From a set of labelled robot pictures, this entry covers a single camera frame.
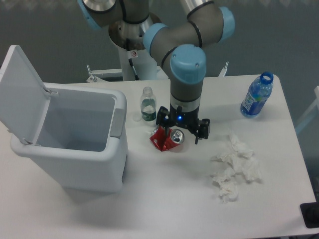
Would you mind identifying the blue plastic water bottle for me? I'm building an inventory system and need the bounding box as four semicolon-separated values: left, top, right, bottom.
240;72;274;118

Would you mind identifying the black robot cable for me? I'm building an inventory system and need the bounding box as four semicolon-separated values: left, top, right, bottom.
126;38;140;81

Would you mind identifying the crushed red soda can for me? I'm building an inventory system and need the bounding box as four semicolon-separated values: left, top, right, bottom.
150;125;184;152

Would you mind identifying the white bottle cap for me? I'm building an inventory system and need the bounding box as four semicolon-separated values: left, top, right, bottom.
133;115;141;122

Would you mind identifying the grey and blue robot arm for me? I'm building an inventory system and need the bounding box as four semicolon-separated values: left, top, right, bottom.
78;0;235;140

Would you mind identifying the white plastic trash bin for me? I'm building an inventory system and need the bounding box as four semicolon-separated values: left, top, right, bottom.
0;45;128;193

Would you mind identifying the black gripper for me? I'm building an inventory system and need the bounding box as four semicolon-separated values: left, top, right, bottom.
156;105;210;144

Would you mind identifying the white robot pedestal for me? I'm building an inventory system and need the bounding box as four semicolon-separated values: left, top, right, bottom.
118;47;157;81

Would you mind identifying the black device at edge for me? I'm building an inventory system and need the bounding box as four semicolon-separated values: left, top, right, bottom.
300;202;319;229

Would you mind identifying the clear bottle green label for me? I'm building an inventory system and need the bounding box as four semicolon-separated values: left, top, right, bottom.
140;86;157;126

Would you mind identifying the crumpled white tissue paper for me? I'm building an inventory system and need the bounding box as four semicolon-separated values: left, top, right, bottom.
209;128;263;204

